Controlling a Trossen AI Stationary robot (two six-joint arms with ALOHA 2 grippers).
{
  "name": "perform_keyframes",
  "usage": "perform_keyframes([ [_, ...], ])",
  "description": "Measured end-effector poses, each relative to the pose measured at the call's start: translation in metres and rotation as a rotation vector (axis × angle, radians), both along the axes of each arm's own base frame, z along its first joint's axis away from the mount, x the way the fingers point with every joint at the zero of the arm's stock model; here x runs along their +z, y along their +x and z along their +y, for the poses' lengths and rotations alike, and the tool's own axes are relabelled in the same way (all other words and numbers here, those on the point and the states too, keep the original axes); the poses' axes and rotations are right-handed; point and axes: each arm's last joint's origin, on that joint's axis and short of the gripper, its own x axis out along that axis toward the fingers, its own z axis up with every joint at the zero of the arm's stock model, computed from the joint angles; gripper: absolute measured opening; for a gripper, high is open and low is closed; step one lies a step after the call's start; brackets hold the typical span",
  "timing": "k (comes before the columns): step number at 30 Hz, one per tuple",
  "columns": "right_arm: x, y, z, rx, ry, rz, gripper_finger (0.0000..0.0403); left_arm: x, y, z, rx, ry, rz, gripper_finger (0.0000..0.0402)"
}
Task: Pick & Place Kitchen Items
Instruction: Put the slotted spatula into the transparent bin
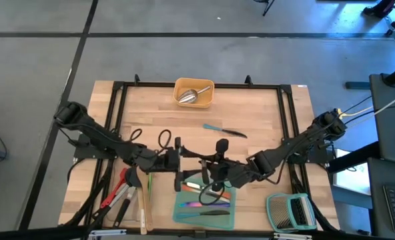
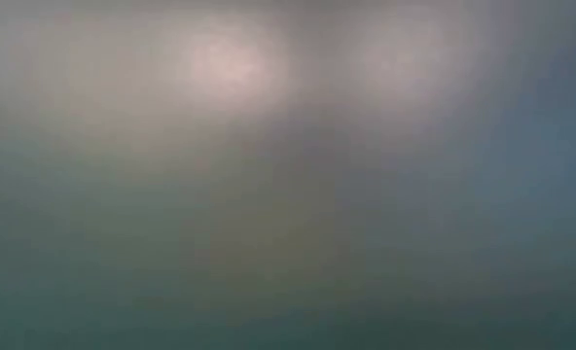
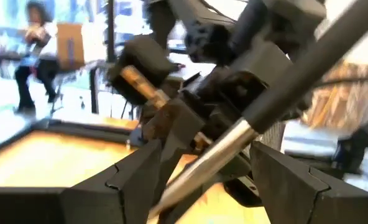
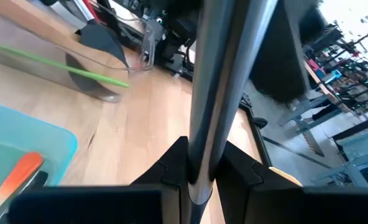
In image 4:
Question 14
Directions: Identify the black slotted turner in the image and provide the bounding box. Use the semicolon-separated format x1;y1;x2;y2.
186;0;328;224

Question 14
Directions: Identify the clear plastic tray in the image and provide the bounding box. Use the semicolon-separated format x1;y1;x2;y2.
0;5;157;104

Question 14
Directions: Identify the cluttered wooden workbench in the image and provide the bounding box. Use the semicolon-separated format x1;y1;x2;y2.
276;22;368;159

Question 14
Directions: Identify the teal plastic bin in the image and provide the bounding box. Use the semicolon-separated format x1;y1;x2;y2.
0;100;79;200

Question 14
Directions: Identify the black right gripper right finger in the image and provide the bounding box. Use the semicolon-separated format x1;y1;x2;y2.
216;140;368;224

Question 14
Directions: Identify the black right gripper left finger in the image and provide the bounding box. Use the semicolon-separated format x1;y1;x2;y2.
7;136;190;224

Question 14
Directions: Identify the green silicone spatula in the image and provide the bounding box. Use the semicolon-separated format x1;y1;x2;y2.
0;41;131;89

